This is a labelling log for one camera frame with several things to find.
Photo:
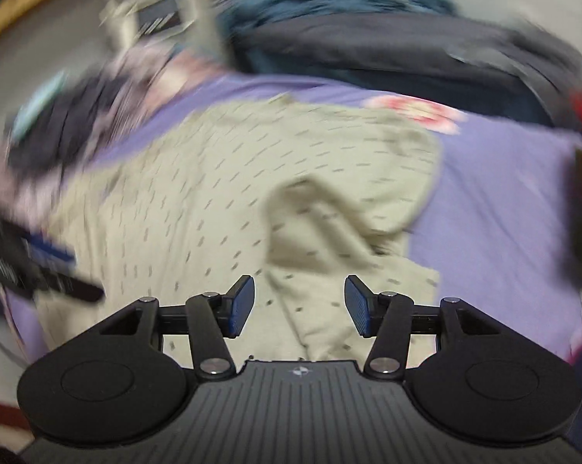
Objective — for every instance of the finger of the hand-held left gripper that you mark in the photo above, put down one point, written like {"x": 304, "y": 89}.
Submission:
{"x": 54, "y": 261}

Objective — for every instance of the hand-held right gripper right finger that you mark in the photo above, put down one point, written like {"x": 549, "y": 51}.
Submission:
{"x": 361, "y": 307}

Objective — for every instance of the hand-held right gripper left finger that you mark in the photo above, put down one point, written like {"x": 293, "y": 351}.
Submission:
{"x": 241, "y": 307}

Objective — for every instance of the green polka dot garment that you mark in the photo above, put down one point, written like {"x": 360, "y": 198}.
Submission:
{"x": 213, "y": 203}

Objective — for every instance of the pile of grey clothes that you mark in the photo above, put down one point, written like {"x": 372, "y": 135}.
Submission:
{"x": 10, "y": 174}

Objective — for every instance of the dark grey garment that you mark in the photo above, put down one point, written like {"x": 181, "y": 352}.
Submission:
{"x": 73, "y": 111}
{"x": 392, "y": 43}

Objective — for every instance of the light blue cloth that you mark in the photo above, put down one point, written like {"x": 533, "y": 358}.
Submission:
{"x": 37, "y": 104}

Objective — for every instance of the purple floral bed sheet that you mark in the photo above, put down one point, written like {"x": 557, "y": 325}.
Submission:
{"x": 503, "y": 203}

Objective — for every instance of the white appliance with control panel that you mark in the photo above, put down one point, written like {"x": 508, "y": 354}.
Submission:
{"x": 160, "y": 7}

